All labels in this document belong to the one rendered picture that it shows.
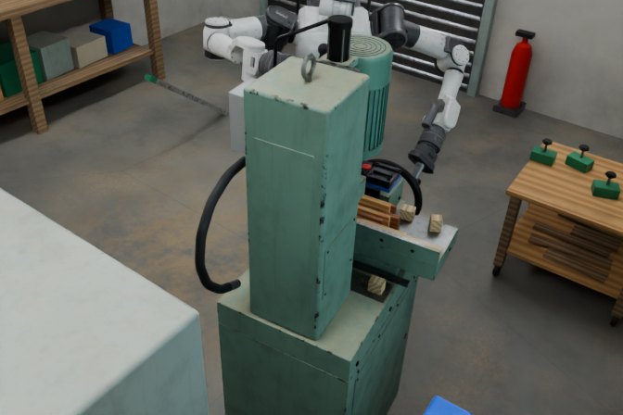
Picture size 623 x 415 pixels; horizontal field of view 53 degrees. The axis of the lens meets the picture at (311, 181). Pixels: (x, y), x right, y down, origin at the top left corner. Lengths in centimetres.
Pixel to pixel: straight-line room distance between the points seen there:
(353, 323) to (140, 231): 187
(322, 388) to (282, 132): 82
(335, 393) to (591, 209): 158
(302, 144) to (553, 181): 191
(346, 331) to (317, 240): 38
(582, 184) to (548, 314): 63
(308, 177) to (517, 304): 194
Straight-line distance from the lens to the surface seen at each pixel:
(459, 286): 320
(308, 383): 191
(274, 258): 164
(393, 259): 195
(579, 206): 301
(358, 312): 187
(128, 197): 374
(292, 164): 144
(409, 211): 203
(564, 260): 321
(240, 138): 153
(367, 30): 234
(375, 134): 175
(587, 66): 471
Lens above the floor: 215
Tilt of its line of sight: 35 degrees down
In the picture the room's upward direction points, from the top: 2 degrees clockwise
